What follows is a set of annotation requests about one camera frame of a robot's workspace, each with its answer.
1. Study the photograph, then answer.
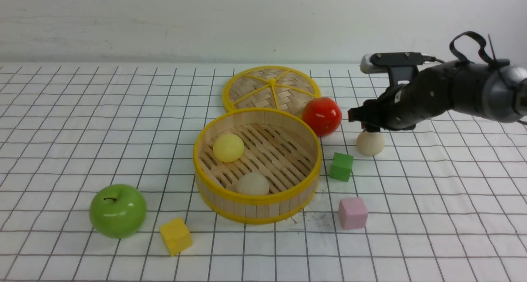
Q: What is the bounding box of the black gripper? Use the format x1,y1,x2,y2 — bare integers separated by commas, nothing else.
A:
347,70,451,133

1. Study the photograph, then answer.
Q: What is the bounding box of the white bun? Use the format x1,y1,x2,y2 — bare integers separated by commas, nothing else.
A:
235,172,270,196
357,131,385,156

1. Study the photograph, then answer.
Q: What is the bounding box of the yellow bun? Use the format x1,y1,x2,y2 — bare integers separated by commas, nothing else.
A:
212,133,245,163

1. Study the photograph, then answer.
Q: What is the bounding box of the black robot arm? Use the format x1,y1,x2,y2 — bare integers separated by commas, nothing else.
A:
347,61,526,132

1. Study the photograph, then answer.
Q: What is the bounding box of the woven bamboo steamer lid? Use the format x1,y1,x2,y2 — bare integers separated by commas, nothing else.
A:
222,66,322,116

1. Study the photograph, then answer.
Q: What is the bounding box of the bamboo steamer tray yellow rim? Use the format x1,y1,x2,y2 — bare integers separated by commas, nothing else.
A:
193,108,322,224

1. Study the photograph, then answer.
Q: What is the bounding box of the red tomato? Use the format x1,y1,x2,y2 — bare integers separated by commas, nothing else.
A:
301,98,342,136

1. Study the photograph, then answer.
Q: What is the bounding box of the green cube block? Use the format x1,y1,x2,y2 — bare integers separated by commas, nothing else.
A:
328,152,354,182

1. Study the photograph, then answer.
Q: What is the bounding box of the pink cube block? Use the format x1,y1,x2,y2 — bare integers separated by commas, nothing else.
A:
338,197,368,230

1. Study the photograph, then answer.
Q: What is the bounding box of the white grid tablecloth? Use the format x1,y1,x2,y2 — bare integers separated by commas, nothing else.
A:
0,63,527,282

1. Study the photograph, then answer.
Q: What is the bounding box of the yellow cube block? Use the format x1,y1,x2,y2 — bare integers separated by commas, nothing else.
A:
159,217,193,257

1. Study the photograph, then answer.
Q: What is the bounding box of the green apple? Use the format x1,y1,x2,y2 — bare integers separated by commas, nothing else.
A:
89,184,147,239

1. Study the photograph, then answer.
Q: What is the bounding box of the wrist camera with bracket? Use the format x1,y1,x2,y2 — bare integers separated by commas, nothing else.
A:
359,52,442,87

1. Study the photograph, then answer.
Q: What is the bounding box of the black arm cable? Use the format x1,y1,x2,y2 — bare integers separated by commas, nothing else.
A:
432,31,510,66

